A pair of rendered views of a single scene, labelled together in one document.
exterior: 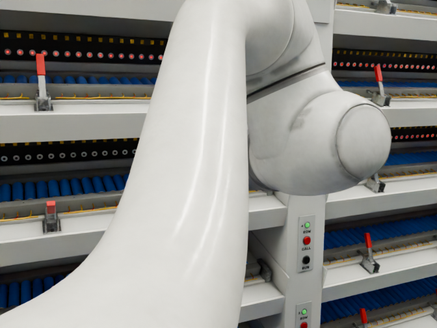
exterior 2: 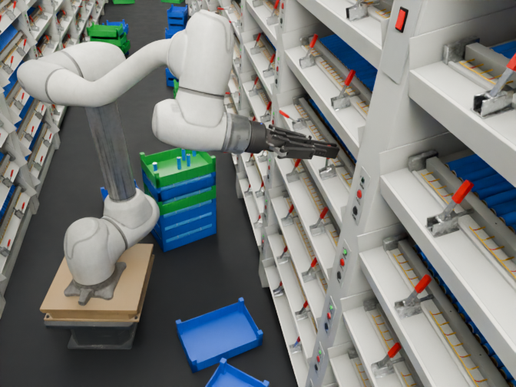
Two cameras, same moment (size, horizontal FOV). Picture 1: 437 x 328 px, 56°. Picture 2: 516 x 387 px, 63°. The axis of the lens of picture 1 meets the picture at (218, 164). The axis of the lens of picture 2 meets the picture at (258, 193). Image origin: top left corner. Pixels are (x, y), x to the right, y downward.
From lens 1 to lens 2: 1.23 m
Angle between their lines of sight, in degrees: 92
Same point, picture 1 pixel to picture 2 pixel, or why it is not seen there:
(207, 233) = (89, 87)
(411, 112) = (451, 275)
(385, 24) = (460, 122)
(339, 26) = (415, 93)
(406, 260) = not seen: outside the picture
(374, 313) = not seen: outside the picture
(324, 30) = (395, 90)
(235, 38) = (130, 61)
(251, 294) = (329, 259)
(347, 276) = (364, 340)
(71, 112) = (303, 73)
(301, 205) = (347, 233)
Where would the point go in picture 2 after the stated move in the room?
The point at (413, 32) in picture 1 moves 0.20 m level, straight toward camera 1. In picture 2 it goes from (501, 164) to (346, 112)
